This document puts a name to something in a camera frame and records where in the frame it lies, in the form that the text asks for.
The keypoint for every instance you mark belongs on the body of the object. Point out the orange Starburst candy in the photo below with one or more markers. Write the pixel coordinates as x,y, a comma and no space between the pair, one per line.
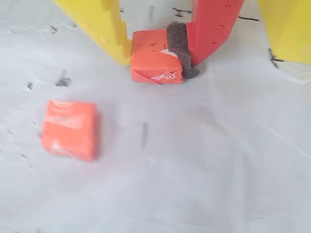
70,131
150,63

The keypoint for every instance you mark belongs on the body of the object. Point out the yellow three-compartment box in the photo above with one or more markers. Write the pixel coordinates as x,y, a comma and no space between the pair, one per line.
286,29

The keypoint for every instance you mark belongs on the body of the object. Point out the white plastic table cover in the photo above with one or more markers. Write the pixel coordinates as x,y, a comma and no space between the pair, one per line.
194,157

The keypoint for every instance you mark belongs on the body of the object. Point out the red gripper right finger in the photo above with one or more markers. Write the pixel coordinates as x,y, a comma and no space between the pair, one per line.
211,24

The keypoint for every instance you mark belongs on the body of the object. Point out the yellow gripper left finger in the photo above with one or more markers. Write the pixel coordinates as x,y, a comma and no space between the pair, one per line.
102,24

